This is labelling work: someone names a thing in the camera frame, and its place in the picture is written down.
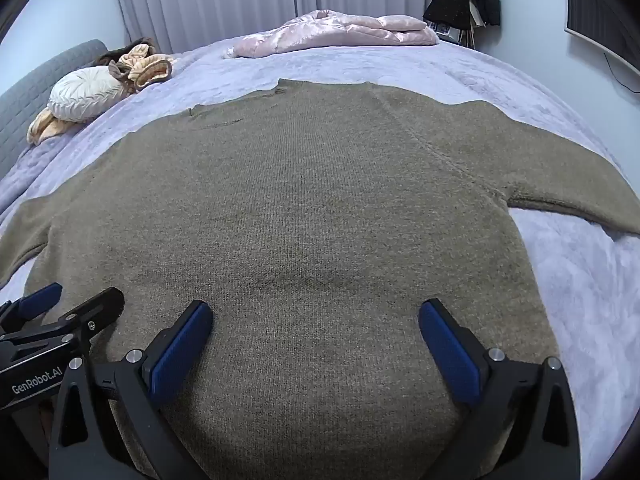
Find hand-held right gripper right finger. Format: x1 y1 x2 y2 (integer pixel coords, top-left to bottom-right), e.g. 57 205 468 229
418 298 582 480

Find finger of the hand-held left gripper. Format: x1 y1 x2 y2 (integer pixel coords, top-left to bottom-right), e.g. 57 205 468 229
0 287 125 361
0 282 64 333

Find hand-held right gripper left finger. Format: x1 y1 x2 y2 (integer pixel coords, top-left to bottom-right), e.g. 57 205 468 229
48 300 215 480

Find olive knit sweater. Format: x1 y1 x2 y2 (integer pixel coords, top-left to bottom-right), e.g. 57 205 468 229
0 79 640 480

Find grey upholstered headboard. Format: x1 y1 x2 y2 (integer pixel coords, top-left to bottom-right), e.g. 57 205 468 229
0 39 108 181

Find round white pleated cushion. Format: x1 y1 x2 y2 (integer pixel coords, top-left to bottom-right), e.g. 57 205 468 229
47 66 128 122

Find beige brown fleece garment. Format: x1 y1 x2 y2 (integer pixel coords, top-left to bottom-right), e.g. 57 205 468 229
26 37 174 147

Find lilac plush blanket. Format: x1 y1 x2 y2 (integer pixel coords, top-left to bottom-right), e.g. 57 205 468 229
0 37 640 480

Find black bag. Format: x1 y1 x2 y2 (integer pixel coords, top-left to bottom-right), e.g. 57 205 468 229
423 0 473 33

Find pink satin quilted jacket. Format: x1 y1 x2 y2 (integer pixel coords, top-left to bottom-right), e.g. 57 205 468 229
227 9 441 59

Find black cable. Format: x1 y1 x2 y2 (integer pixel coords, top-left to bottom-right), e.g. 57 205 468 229
602 52 640 93

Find wall-mounted television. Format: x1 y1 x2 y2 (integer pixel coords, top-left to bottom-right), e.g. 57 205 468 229
564 0 640 73

